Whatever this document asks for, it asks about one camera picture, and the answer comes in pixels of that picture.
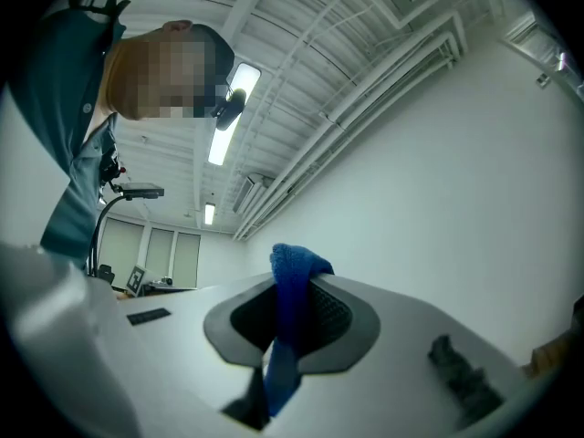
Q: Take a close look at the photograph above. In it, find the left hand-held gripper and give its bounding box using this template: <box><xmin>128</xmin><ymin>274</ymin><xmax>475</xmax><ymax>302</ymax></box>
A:
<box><xmin>124</xmin><ymin>266</ymin><xmax>175</xmax><ymax>297</ymax></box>

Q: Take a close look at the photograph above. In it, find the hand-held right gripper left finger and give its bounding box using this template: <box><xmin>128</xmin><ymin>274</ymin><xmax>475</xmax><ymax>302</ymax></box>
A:
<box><xmin>2</xmin><ymin>243</ymin><xmax>277</xmax><ymax>438</ymax></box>

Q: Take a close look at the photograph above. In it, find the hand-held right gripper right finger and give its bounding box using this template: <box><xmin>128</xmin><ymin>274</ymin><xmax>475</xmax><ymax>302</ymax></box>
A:
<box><xmin>273</xmin><ymin>275</ymin><xmax>554</xmax><ymax>438</ymax></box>

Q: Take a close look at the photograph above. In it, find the blue cleaning cloth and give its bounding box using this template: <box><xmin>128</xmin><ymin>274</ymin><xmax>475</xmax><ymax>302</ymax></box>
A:
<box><xmin>268</xmin><ymin>243</ymin><xmax>335</xmax><ymax>418</ymax></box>

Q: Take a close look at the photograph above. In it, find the white window blind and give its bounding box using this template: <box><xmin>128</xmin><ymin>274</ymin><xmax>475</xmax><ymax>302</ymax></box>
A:
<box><xmin>172</xmin><ymin>231</ymin><xmax>202</xmax><ymax>289</ymax></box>
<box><xmin>98</xmin><ymin>216</ymin><xmax>145</xmax><ymax>287</ymax></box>
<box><xmin>145</xmin><ymin>226</ymin><xmax>175</xmax><ymax>283</ymax></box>

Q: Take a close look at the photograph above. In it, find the black chest-mounted monitor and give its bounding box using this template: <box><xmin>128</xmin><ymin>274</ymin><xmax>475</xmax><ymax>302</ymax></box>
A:
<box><xmin>119</xmin><ymin>181</ymin><xmax>165</xmax><ymax>203</ymax></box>

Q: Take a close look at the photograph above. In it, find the white air conditioner unit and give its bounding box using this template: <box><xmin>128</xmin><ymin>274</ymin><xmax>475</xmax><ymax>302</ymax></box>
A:
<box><xmin>231</xmin><ymin>173</ymin><xmax>266</xmax><ymax>214</ymax></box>

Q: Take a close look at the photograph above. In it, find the long ceiling light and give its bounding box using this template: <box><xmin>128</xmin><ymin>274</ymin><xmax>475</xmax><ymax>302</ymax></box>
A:
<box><xmin>207</xmin><ymin>61</ymin><xmax>262</xmax><ymax>166</ymax></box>

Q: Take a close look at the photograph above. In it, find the person's teal shirt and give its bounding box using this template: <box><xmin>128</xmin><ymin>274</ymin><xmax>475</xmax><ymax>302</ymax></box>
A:
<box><xmin>8</xmin><ymin>0</ymin><xmax>129</xmax><ymax>271</ymax></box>

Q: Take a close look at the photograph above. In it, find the person's head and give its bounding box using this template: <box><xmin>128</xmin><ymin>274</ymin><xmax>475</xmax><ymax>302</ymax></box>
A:
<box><xmin>102</xmin><ymin>19</ymin><xmax>236</xmax><ymax>122</ymax></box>

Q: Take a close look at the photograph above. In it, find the bundle of white ceiling pipes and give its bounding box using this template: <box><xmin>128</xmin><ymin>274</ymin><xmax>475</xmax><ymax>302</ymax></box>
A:
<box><xmin>232</xmin><ymin>11</ymin><xmax>466</xmax><ymax>241</ymax></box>

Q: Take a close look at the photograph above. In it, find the black head-mounted camera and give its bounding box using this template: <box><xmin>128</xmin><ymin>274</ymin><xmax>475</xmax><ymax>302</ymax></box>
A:
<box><xmin>210</xmin><ymin>85</ymin><xmax>250</xmax><ymax>131</ymax></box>

